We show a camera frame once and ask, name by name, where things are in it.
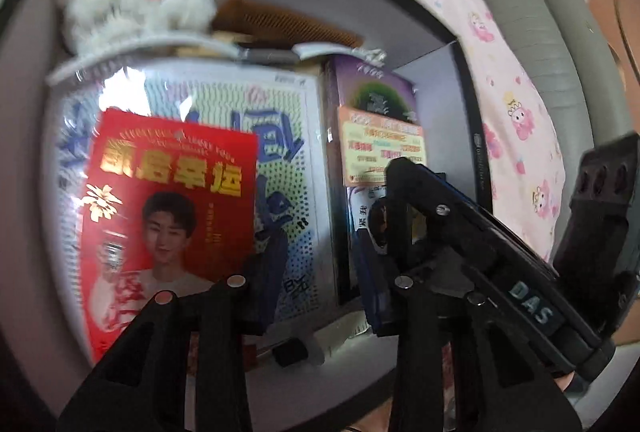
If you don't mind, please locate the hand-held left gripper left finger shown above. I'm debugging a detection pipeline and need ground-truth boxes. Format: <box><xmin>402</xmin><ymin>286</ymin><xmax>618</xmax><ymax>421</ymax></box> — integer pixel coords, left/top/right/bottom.
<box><xmin>55</xmin><ymin>257</ymin><xmax>281</xmax><ymax>432</ymax></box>

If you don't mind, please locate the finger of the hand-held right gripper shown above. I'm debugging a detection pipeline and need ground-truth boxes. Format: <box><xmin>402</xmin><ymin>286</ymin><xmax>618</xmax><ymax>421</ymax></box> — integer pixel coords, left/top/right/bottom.
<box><xmin>382</xmin><ymin>156</ymin><xmax>502</xmax><ymax>269</ymax></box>

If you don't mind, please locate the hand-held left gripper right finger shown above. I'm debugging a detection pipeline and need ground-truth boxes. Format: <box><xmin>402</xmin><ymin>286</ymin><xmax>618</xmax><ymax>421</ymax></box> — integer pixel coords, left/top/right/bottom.
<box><xmin>352</xmin><ymin>231</ymin><xmax>584</xmax><ymax>432</ymax></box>

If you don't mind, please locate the black storage box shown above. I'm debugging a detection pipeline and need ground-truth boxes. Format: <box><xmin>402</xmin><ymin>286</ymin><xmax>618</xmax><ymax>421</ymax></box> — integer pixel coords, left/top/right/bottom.
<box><xmin>0</xmin><ymin>0</ymin><xmax>497</xmax><ymax>415</ymax></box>

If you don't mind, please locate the red photo card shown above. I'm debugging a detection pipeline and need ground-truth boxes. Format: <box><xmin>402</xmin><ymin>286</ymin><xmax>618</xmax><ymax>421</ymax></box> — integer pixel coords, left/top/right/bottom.
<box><xmin>82</xmin><ymin>107</ymin><xmax>262</xmax><ymax>364</ymax></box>

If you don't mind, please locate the small black block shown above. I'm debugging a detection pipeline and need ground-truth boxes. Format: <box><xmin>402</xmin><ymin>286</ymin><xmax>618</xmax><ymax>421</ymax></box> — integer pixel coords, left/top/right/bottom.
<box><xmin>272</xmin><ymin>336</ymin><xmax>309</xmax><ymax>368</ymax></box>

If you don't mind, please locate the pink printed blanket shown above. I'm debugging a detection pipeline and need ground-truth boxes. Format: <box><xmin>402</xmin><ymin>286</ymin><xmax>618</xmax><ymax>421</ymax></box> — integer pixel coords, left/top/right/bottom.
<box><xmin>299</xmin><ymin>0</ymin><xmax>569</xmax><ymax>264</ymax></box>

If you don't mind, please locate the purple and black box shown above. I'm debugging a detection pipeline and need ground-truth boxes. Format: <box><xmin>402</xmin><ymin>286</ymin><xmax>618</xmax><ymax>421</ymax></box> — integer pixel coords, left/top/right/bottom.
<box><xmin>322</xmin><ymin>54</ymin><xmax>420</xmax><ymax>309</ymax></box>

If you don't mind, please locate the blue dotted pattern packet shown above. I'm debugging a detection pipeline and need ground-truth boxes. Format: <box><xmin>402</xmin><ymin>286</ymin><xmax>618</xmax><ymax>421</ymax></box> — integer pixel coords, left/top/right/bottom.
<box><xmin>42</xmin><ymin>61</ymin><xmax>337</xmax><ymax>329</ymax></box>

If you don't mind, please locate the small silver trinket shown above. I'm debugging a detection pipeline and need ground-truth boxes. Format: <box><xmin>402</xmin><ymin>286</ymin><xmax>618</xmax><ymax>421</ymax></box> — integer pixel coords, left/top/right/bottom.
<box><xmin>351</xmin><ymin>46</ymin><xmax>389</xmax><ymax>64</ymax></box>

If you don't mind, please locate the grey padded headboard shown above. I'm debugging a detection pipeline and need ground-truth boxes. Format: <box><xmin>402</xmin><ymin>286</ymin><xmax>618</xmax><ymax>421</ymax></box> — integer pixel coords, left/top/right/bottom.
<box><xmin>434</xmin><ymin>0</ymin><xmax>640</xmax><ymax>154</ymax></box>

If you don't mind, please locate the wooden comb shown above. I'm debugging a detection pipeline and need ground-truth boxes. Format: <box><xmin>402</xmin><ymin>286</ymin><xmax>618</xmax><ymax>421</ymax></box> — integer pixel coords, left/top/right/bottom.
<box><xmin>212</xmin><ymin>0</ymin><xmax>364</xmax><ymax>51</ymax></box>

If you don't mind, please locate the white fluffy toy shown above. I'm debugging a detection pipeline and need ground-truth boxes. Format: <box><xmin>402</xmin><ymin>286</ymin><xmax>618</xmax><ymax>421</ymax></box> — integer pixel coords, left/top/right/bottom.
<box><xmin>57</xmin><ymin>0</ymin><xmax>219</xmax><ymax>56</ymax></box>

